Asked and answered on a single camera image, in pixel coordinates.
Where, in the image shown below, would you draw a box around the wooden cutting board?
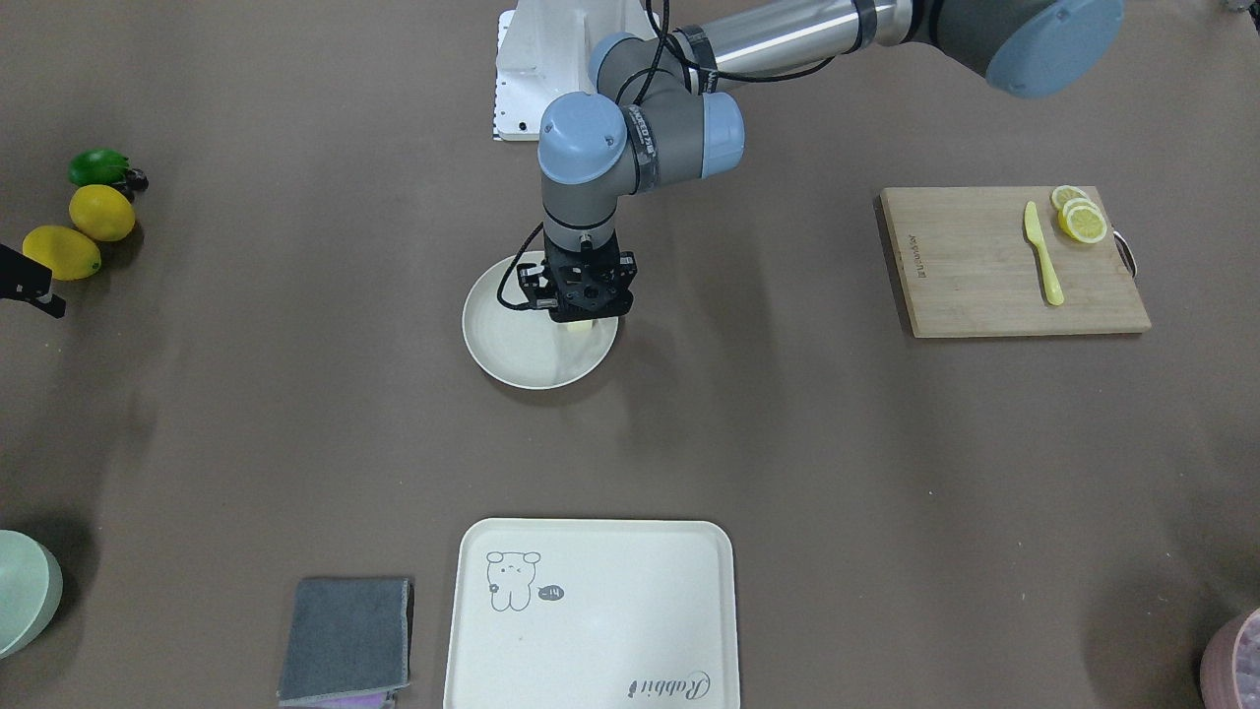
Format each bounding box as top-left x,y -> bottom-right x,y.
879,185 -> 1152,337

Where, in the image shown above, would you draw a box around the green lime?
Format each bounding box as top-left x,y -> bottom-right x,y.
67,149 -> 131,186

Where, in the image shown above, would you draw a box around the yellow lemon outer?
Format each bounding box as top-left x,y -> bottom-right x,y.
21,225 -> 102,282

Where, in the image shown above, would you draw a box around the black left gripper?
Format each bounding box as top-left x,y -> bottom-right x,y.
517,235 -> 638,324

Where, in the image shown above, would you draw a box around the pink ice bucket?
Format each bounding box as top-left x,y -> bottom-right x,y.
1200,610 -> 1259,708

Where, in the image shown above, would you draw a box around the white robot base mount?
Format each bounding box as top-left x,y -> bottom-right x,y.
491,1 -> 650,141

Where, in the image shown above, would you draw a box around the lemon slices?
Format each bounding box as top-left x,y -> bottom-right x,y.
1051,184 -> 1110,246

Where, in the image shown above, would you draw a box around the yellow lemon near plate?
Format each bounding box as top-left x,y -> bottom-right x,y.
68,184 -> 139,242

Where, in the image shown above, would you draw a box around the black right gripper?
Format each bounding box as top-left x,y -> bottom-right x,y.
1,246 -> 67,319

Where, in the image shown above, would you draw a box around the cream round plate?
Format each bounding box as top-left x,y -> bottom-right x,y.
461,256 -> 620,390

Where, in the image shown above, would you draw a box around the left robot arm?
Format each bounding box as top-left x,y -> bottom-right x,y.
495,1 -> 1124,322

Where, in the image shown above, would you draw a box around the mint green bowl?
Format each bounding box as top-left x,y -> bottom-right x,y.
1,530 -> 63,659

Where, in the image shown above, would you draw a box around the grey folded cloth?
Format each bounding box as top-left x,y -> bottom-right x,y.
278,576 -> 412,708

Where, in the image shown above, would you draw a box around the yellow plastic knife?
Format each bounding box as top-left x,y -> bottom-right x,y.
1023,201 -> 1065,309

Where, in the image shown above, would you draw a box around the cream rabbit tray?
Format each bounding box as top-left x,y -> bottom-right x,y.
444,519 -> 742,708

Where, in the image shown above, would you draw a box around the dark cherries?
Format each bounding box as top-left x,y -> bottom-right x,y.
111,167 -> 150,201

